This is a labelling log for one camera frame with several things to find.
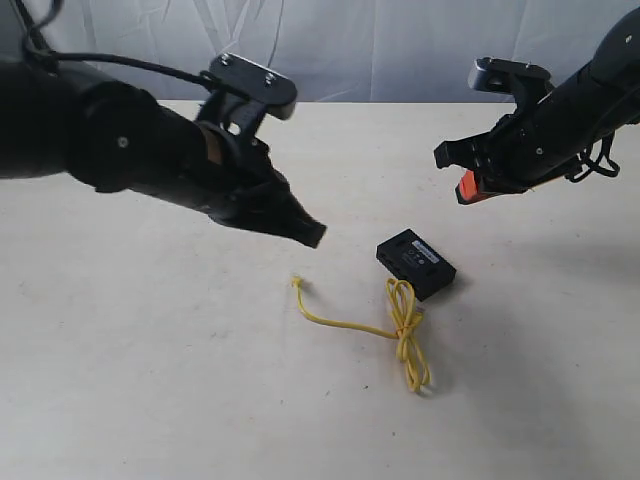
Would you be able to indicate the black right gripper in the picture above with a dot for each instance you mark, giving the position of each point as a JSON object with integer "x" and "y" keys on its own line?
{"x": 562, "y": 133}

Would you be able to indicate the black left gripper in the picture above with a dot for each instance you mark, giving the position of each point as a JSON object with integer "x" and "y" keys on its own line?
{"x": 231, "y": 196}

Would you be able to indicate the black network switch box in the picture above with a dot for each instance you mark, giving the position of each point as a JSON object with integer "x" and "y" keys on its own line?
{"x": 408, "y": 257}

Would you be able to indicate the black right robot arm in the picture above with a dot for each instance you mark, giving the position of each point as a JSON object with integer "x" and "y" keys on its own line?
{"x": 615, "y": 64}

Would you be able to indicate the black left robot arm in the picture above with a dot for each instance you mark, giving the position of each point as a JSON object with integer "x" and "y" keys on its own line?
{"x": 116, "y": 137}

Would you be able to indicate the white wrinkled backdrop curtain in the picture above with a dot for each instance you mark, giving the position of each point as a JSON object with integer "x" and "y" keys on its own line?
{"x": 347, "y": 51}

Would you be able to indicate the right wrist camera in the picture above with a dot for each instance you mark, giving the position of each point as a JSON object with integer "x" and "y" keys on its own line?
{"x": 493, "y": 75}

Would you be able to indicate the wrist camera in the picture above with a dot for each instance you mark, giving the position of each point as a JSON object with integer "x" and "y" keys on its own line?
{"x": 253, "y": 81}
{"x": 493, "y": 75}

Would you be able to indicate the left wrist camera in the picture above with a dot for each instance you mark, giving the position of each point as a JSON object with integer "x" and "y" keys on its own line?
{"x": 253, "y": 81}

